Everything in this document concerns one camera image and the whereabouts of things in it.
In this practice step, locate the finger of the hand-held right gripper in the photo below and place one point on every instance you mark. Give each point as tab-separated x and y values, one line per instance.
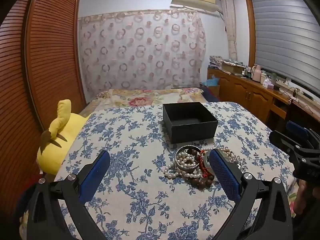
298	129
282	140

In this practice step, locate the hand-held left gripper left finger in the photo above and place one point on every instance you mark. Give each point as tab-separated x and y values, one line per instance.
96	177

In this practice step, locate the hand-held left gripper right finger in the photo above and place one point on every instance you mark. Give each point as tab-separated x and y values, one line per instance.
225	175

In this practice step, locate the silver bangle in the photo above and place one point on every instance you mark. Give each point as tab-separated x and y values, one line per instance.
186	168

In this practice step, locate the black cardboard box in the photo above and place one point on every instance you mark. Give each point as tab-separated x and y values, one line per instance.
190	122

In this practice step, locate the person's right hand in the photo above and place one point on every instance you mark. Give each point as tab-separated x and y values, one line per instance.
303	195

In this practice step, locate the blue floral blanket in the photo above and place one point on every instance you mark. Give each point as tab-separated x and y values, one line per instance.
130	200

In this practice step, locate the yellow plush toy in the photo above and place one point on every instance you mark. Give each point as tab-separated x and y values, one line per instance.
58	152

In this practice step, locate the pink tissue box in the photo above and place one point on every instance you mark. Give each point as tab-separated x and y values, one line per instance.
268	84

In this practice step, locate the green cup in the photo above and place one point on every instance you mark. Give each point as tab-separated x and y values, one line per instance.
274	78

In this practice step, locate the wooden cabinet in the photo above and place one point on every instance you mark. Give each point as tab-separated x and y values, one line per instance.
245	95

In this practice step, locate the white jar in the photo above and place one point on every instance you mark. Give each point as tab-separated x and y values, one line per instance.
263	78

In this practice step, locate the red cloth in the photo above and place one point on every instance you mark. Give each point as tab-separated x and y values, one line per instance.
30	187

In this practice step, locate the pink thermos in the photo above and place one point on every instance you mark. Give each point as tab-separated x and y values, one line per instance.
256	73

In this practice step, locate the dark blue bed sheet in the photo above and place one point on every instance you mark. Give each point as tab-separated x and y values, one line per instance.
211	95

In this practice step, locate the flat cardboard box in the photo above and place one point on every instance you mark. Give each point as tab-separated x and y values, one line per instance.
232	67

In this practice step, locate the pink floral quilt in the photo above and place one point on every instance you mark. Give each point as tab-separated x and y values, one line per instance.
140	100

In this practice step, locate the grey window blind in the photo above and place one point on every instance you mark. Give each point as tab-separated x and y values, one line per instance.
285	35

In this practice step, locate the stack of papers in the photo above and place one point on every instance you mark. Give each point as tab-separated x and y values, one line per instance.
215	61

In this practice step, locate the brown louvered wardrobe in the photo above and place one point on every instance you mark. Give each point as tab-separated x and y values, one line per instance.
37	67

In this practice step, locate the white lace curtain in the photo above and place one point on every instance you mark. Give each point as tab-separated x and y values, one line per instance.
230	25

